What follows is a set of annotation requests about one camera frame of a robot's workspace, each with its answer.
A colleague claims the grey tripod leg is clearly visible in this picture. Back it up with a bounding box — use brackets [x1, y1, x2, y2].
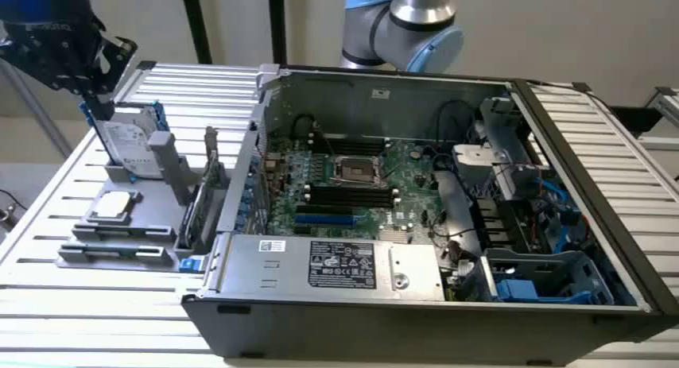
[0, 60, 72, 159]

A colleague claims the black open PC case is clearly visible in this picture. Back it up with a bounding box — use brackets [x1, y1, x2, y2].
[179, 63, 679, 362]

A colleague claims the blue-grey disk bay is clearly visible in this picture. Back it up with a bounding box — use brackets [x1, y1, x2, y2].
[479, 247, 621, 306]

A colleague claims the short black wire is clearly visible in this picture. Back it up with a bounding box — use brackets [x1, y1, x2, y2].
[294, 113, 315, 139]

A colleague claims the green graphics card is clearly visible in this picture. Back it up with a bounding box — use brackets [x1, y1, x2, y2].
[179, 125, 237, 250]

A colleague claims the black looped wire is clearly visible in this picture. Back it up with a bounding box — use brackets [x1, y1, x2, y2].
[435, 99, 479, 147]

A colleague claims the blue wire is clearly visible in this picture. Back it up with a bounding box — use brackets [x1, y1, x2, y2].
[534, 176, 591, 254]

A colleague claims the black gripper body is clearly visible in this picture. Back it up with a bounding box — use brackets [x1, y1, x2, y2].
[0, 14, 108, 95]

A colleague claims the grey metal drive cage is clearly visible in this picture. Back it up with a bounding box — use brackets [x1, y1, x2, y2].
[450, 96, 554, 203]

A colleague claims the dark RAM stick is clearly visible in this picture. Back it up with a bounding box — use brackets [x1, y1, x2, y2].
[60, 243, 163, 255]

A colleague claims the black stand pole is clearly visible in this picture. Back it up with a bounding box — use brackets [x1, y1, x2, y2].
[267, 0, 289, 65]
[179, 0, 215, 65]

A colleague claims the black expansion slot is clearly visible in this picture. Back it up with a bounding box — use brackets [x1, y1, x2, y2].
[294, 204, 355, 215]

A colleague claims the CPU socket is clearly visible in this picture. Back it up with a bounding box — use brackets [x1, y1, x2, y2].
[329, 154, 386, 187]

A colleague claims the grey parts rack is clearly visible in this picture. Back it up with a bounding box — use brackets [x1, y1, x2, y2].
[55, 130, 237, 272]

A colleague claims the silver power supply unit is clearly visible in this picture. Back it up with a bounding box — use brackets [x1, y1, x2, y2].
[198, 234, 449, 302]

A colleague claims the grey air shroud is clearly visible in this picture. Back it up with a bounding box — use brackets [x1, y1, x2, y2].
[433, 170, 485, 246]

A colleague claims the black power supply label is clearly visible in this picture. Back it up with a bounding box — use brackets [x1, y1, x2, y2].
[307, 240, 379, 290]

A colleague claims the hard disk with blue rails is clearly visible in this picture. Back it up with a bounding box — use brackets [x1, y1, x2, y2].
[79, 100, 172, 183]

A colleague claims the blue expansion slot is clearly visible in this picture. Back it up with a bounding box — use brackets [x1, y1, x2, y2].
[294, 214, 357, 228]

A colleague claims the silver CPU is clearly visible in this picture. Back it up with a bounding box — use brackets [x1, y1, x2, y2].
[86, 190, 143, 223]

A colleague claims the black RAM slot bank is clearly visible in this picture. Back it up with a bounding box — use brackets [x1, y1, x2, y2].
[311, 134, 387, 155]
[307, 184, 393, 207]

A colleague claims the black cable beside table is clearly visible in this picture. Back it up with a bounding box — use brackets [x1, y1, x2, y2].
[0, 188, 28, 230]

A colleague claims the green motherboard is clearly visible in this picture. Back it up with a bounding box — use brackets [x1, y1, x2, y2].
[262, 133, 454, 242]

